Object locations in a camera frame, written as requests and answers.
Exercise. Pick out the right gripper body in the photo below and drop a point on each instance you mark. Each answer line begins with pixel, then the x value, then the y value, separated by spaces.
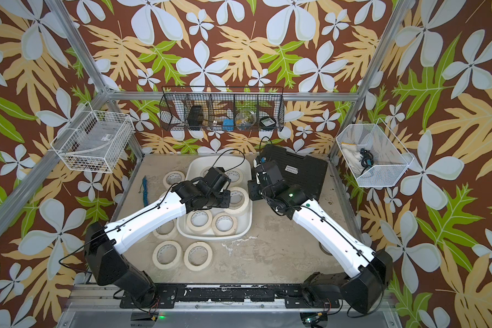
pixel 257 191

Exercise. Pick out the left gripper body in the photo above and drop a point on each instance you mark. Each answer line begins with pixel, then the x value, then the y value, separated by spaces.
pixel 222 199

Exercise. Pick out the masking tape roll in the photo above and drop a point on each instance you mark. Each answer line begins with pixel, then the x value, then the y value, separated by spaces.
pixel 172 178
pixel 167 255
pixel 224 224
pixel 199 221
pixel 167 231
pixel 239 201
pixel 236 176
pixel 198 256

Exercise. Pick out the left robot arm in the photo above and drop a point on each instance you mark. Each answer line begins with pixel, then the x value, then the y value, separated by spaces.
pixel 106 244

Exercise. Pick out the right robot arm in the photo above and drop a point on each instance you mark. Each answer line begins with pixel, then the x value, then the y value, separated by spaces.
pixel 366 274

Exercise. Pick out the white plastic storage box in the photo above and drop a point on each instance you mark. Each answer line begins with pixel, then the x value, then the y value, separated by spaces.
pixel 198 168

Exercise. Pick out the black box in basket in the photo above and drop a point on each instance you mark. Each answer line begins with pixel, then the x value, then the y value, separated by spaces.
pixel 195 117

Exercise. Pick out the black plastic tool case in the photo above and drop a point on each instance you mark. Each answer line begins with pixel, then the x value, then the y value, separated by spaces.
pixel 305 171

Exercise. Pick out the blue item in basket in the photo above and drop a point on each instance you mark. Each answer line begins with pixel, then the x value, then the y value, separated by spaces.
pixel 228 125

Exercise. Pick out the white mesh basket right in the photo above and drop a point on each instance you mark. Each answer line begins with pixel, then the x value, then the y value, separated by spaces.
pixel 374 154

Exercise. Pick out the black wire basket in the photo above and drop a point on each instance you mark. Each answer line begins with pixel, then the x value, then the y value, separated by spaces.
pixel 252 108

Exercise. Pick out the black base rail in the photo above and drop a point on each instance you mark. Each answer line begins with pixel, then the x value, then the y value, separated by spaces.
pixel 170 296

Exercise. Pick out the white wire basket left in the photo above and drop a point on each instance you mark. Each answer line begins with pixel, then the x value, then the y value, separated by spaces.
pixel 94 141

